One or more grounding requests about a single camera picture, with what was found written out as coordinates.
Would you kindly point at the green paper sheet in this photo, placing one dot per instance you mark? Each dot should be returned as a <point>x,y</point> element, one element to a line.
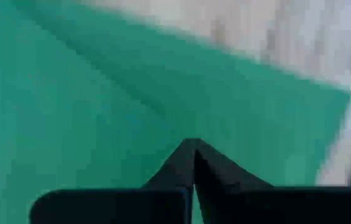
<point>101,109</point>

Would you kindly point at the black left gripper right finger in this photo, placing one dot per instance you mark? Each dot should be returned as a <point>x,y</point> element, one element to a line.
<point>256,205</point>

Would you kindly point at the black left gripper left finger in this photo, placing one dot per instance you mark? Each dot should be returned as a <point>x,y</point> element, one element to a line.
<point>116,208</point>

